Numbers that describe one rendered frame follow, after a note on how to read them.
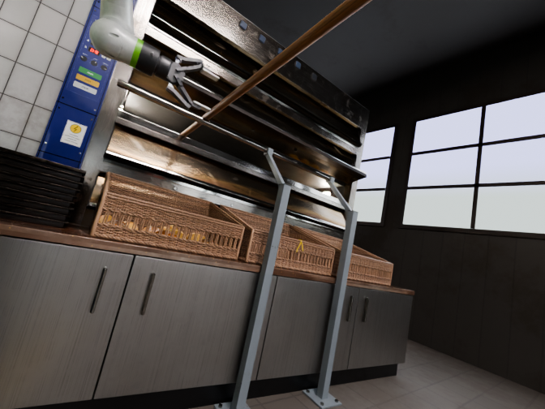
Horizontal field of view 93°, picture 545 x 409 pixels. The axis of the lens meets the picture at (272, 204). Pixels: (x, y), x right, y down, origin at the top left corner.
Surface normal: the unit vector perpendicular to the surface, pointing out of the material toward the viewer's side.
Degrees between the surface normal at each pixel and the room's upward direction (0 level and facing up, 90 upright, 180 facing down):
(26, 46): 90
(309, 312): 90
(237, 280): 90
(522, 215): 90
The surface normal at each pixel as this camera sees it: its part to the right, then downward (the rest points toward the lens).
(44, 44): 0.55, -0.01
